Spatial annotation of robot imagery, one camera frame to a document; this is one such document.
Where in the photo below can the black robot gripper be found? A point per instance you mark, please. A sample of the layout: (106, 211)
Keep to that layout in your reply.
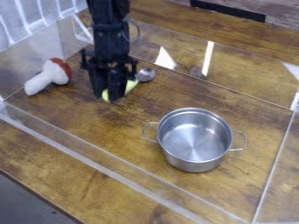
(108, 62)

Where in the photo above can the green handled metal spoon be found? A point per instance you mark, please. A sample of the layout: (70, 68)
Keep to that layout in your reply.
(144, 75)

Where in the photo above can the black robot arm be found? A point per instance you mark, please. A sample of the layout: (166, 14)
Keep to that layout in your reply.
(108, 11)

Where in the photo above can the white red plush mushroom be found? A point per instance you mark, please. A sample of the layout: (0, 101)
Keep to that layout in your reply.
(55, 72)

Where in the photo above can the stainless steel pot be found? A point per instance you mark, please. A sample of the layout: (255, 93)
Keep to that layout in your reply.
(195, 138)

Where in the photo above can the black bar on table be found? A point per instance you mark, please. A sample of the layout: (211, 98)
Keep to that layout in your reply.
(229, 10)

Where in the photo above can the clear acrylic enclosure wall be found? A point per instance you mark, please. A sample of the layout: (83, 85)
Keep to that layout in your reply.
(86, 154)

